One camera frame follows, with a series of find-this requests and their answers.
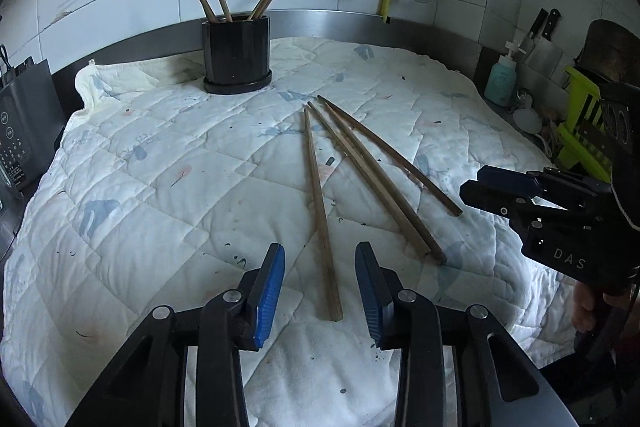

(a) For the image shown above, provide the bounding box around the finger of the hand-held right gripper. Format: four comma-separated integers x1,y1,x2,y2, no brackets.
459,179,538,228
475,165,608,198

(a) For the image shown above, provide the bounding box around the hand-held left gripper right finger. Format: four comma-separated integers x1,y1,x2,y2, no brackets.
354,242,576,427

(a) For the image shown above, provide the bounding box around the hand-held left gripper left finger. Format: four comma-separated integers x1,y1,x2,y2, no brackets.
65,243,287,427

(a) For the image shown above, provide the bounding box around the black chopstick holder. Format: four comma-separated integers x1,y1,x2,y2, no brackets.
201,13,273,96

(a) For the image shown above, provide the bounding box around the person's right hand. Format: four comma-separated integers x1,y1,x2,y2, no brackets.
570,282,601,335

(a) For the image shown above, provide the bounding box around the green plastic dish rack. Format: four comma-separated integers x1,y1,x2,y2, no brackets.
555,66,618,182

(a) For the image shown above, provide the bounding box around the teal soap pump bottle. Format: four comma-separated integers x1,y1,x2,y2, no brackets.
484,41,528,106

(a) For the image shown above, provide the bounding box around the white quilted cloth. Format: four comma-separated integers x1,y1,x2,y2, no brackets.
0,36,581,427

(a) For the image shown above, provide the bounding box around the dark brown board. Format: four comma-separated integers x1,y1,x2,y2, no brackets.
575,19,640,88

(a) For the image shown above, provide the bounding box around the black appliance with control panel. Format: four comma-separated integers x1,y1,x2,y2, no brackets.
0,57,63,198

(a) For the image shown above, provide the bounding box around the black handled cleaver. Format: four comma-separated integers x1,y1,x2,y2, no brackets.
525,8,568,80

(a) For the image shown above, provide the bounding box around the black handled knife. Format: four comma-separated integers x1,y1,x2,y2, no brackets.
517,8,549,58

